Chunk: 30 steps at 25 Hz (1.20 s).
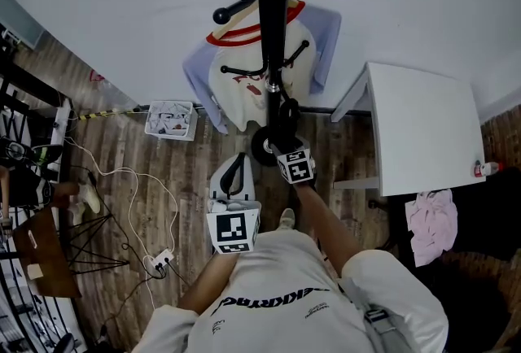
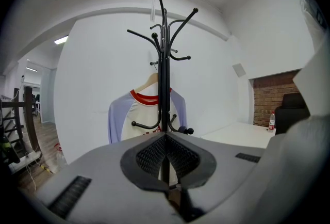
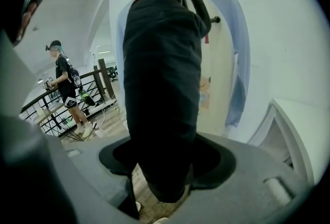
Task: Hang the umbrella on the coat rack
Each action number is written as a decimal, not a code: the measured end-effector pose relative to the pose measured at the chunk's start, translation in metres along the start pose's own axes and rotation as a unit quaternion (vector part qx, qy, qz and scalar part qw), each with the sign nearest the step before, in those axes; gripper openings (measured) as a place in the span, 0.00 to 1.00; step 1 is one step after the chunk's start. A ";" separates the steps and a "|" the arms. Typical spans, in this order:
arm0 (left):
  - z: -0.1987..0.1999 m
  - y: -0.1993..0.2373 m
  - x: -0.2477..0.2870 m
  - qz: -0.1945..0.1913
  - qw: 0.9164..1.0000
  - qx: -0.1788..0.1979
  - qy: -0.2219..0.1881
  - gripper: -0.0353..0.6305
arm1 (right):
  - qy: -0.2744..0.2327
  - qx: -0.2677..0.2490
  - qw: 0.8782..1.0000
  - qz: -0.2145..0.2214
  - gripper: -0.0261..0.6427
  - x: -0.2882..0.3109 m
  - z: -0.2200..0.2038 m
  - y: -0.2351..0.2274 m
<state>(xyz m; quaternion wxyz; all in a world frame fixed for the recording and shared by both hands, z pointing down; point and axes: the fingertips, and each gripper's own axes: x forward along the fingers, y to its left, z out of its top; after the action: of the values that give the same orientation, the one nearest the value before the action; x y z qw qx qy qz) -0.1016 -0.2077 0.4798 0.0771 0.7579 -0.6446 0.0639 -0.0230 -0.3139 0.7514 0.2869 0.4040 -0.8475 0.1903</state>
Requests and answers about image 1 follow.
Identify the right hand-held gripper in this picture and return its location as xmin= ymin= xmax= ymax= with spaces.
xmin=268 ymin=137 xmax=318 ymax=192

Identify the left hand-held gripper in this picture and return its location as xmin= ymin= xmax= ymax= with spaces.
xmin=205 ymin=151 xmax=262 ymax=256

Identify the black coat rack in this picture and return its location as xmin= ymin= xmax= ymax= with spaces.
xmin=212 ymin=0 xmax=433 ymax=169

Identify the person's left forearm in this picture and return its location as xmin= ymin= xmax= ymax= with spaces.
xmin=177 ymin=248 xmax=242 ymax=314

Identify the person's right forearm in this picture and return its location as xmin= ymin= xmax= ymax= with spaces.
xmin=292 ymin=182 xmax=370 ymax=280

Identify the black metal rack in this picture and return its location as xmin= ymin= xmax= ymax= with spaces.
xmin=0 ymin=33 xmax=75 ymax=192

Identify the person's white shoe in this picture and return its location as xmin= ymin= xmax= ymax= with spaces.
xmin=278 ymin=207 xmax=296 ymax=230

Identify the white blue-sleeved t-shirt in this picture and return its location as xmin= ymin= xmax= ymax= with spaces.
xmin=182 ymin=0 xmax=343 ymax=136

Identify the white power strip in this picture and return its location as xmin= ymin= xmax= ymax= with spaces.
xmin=147 ymin=248 xmax=176 ymax=275

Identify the person's white printed shirt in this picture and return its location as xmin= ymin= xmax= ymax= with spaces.
xmin=132 ymin=229 xmax=449 ymax=353

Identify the white table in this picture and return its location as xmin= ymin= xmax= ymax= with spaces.
xmin=330 ymin=61 xmax=488 ymax=198

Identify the yellow black striped tape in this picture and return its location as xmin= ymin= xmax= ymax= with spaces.
xmin=76 ymin=107 xmax=142 ymax=121

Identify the pink cloth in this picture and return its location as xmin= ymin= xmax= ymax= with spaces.
xmin=405 ymin=188 xmax=459 ymax=268

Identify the clear plastic bag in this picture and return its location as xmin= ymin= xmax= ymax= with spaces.
xmin=86 ymin=68 xmax=138 ymax=113

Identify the small plastic bottle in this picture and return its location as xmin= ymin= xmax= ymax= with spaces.
xmin=471 ymin=159 xmax=504 ymax=179

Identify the brown wooden chair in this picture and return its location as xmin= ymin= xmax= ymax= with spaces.
xmin=11 ymin=206 xmax=83 ymax=299

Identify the white wire basket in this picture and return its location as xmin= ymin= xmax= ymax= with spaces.
xmin=144 ymin=100 xmax=199 ymax=142

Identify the white cable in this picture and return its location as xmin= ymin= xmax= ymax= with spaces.
xmin=63 ymin=134 xmax=181 ymax=310

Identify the black wire stool frame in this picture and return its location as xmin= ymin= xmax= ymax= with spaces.
xmin=63 ymin=211 xmax=132 ymax=276

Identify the grey shoulder strap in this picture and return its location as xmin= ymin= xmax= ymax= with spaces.
xmin=336 ymin=277 xmax=410 ymax=353

